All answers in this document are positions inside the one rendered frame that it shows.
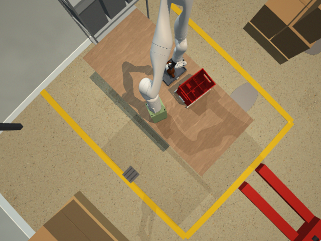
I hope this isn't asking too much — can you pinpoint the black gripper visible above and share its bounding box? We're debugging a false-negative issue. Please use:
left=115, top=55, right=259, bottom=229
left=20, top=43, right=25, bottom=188
left=168, top=60, right=176, bottom=70

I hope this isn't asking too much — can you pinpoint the brown glass bottle with white label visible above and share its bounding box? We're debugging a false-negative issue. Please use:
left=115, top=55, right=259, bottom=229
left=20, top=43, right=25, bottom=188
left=166, top=61, right=175, bottom=78

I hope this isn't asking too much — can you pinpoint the red crate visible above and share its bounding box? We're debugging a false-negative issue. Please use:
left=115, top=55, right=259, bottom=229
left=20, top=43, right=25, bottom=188
left=176, top=68, right=216, bottom=106

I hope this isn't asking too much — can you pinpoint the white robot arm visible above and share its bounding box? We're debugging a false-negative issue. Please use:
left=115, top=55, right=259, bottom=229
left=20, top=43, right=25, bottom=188
left=139, top=0, right=194, bottom=113

